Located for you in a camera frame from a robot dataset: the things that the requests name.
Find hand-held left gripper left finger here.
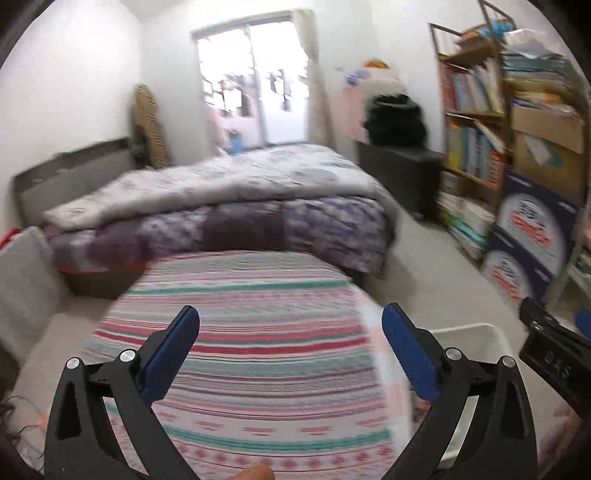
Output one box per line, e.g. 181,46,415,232
44,305,201,480

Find black cable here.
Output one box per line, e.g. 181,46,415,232
0,397,47,448

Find grey cat print blanket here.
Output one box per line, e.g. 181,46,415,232
41,143,395,232

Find brown cardboard box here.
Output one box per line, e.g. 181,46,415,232
510,104,587,204

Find grey padded panel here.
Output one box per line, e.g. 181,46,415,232
0,226,68,365

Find large blue printed box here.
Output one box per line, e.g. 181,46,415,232
496,168,580,278

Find striped patterned tablecloth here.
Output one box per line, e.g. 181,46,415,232
81,250,416,480

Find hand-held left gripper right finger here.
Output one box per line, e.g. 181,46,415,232
381,302,539,480

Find person's left hand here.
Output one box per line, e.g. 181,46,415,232
228,463,276,480

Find wooden bookshelf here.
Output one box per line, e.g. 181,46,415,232
428,0,518,192

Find plaid coat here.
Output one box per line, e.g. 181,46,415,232
133,84,171,169

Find pile of black clothes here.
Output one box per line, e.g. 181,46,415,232
362,93,428,148

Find white plastic bin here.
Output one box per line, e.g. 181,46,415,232
411,323,515,472

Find hanging clothes on line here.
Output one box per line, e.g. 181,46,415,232
203,69,308,116

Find stack of books on floor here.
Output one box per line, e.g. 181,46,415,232
436,171,497,261

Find stack of books and papers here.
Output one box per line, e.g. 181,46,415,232
501,28,580,109

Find beige curtain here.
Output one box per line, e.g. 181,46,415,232
295,9,335,146

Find pink cabinet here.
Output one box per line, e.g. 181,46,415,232
339,78,407,144

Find black cabinet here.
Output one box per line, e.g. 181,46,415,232
358,141,446,222

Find row of colourful tall books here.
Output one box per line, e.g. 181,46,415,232
445,117,506,190

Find grey upholstered bed headboard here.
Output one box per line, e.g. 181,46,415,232
13,136,139,227

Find person's right forearm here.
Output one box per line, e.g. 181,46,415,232
538,397,585,467

